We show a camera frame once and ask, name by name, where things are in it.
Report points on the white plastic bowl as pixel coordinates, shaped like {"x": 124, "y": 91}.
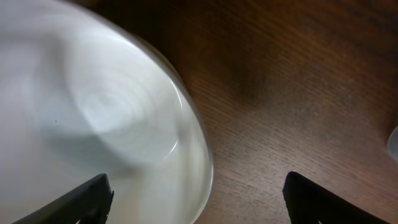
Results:
{"x": 82, "y": 97}

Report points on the clear plastic storage bin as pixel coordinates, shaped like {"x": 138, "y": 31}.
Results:
{"x": 392, "y": 144}

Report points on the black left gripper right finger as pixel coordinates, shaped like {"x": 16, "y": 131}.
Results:
{"x": 310, "y": 203}

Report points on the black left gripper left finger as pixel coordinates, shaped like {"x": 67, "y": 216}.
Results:
{"x": 89, "y": 203}

